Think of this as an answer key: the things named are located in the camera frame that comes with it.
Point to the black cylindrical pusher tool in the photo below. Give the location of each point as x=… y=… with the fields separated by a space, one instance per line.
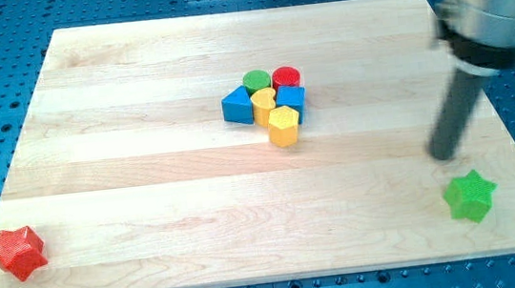
x=459 y=102

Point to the green star block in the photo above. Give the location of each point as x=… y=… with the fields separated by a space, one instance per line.
x=470 y=197

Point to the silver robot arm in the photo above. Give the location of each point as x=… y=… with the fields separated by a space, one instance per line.
x=480 y=34

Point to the yellow hexagon block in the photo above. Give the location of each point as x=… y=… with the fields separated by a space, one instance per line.
x=283 y=126

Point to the red star block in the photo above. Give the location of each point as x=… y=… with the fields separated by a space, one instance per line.
x=21 y=252

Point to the blue cube block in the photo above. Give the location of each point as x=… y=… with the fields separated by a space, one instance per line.
x=293 y=97

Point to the red cylinder block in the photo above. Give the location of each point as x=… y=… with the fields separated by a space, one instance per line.
x=286 y=76

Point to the yellow heart block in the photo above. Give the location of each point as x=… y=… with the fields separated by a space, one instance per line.
x=263 y=102

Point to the green cylinder block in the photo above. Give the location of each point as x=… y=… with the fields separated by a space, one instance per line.
x=253 y=81

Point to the blue triangle block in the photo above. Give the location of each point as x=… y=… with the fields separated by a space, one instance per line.
x=237 y=107

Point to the light wooden board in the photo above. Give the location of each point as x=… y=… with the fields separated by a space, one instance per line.
x=128 y=172

